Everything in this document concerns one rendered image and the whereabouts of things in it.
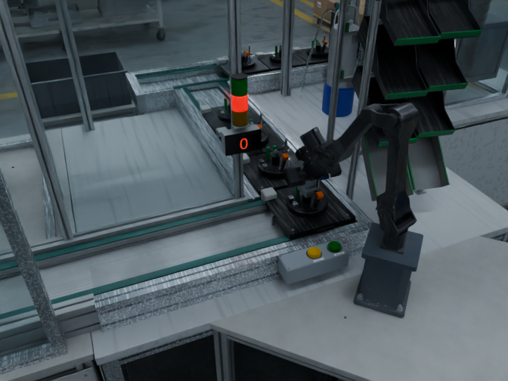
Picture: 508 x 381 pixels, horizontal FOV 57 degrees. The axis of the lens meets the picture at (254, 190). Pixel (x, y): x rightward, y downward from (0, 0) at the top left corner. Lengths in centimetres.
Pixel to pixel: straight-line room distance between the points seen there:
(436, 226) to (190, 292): 91
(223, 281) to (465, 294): 73
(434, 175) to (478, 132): 102
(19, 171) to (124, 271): 88
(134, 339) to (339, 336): 56
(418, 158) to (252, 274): 73
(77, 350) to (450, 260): 116
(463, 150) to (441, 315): 142
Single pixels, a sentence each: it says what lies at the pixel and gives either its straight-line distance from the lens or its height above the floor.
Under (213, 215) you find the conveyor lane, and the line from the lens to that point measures 159.
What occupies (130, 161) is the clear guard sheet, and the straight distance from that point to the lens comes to 146.
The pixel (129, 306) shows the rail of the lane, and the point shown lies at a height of 93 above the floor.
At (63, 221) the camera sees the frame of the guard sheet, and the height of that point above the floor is 103.
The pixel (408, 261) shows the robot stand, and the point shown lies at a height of 106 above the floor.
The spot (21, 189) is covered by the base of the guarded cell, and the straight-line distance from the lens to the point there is 208.
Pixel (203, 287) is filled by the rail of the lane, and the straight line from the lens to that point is 139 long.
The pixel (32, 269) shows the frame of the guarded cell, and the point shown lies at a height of 117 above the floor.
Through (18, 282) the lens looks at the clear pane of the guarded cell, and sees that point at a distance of 122.
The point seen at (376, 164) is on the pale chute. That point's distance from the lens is 165.
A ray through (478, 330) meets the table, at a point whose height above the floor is 86.
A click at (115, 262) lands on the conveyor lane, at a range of 152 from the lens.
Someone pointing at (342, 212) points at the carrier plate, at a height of 97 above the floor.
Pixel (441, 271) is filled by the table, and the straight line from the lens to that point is 162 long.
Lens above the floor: 192
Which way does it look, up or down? 35 degrees down
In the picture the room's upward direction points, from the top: straight up
